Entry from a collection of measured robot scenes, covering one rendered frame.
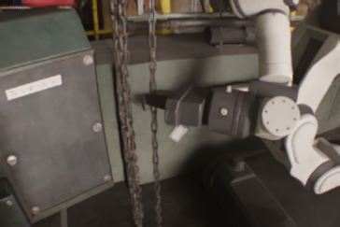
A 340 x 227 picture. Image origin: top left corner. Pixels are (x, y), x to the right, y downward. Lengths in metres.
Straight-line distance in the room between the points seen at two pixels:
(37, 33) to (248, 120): 0.39
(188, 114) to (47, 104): 0.25
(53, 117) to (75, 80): 0.08
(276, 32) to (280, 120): 0.17
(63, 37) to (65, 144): 0.20
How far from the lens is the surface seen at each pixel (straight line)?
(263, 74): 0.47
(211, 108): 0.44
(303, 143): 0.69
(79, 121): 0.48
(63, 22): 0.48
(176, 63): 0.97
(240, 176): 1.00
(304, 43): 0.75
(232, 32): 1.19
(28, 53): 0.44
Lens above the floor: 0.88
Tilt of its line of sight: 29 degrees down
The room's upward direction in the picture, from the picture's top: straight up
